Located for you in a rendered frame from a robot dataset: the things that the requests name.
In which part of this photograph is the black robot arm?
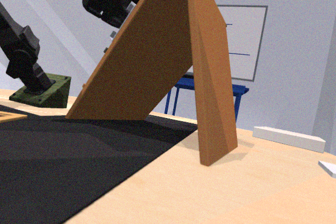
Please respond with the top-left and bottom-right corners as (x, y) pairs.
(0, 2), (56, 96)

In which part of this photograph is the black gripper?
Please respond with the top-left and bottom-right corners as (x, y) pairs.
(82, 0), (131, 29)

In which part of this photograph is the orange tile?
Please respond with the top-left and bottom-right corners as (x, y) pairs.
(0, 111), (27, 123)

